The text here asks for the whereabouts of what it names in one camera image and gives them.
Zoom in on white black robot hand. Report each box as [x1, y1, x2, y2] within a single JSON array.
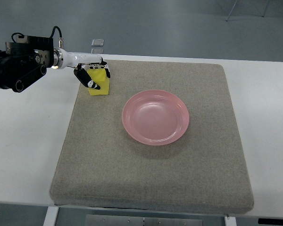
[[52, 48, 110, 90]]

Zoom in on yellow foam block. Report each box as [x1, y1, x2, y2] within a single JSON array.
[[85, 67, 109, 96]]

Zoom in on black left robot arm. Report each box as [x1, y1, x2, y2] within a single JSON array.
[[0, 26, 63, 93]]

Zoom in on pink plate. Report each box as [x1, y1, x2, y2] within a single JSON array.
[[122, 89, 190, 146]]

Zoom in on lower floor outlet cover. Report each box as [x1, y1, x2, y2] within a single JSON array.
[[91, 48, 104, 54]]

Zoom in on beige fabric cushion mat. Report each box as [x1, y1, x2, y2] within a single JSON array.
[[50, 60, 254, 215]]

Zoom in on white table leg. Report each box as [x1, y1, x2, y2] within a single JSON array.
[[43, 207, 59, 226]]

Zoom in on metal chair legs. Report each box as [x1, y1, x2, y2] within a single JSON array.
[[225, 0, 283, 22]]

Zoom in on black label strip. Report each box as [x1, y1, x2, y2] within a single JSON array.
[[258, 218, 283, 226]]

